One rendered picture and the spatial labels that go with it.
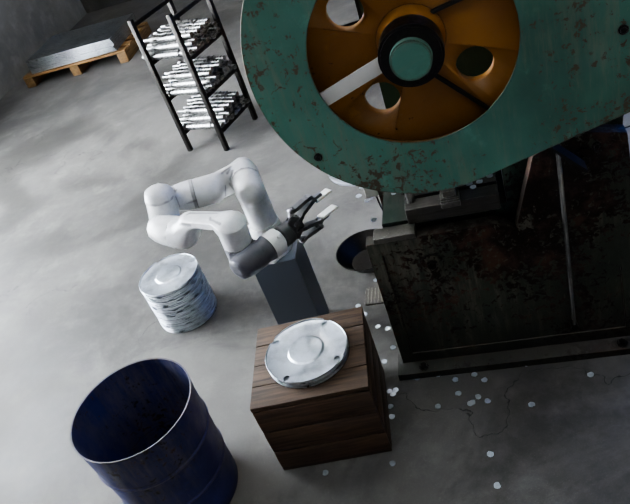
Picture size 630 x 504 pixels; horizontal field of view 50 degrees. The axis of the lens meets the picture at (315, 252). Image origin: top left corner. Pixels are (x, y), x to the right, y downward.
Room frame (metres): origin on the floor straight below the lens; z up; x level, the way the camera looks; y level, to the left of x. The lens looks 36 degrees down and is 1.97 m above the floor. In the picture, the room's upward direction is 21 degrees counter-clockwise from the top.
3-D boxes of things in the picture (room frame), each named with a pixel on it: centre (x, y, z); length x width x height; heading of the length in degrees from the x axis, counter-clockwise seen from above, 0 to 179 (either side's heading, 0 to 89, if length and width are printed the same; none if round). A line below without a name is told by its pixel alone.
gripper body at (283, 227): (1.82, 0.05, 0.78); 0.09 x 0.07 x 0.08; 119
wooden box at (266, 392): (1.70, 0.15, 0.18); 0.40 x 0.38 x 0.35; 77
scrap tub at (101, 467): (1.64, 0.74, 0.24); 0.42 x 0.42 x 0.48
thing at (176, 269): (2.65, 0.68, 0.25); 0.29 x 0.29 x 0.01
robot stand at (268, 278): (2.23, 0.14, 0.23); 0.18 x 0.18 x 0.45; 75
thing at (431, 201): (1.96, -0.53, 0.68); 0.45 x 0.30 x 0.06; 161
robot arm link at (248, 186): (2.19, 0.14, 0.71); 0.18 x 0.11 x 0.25; 2
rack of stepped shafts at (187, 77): (4.47, 0.32, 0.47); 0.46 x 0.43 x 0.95; 51
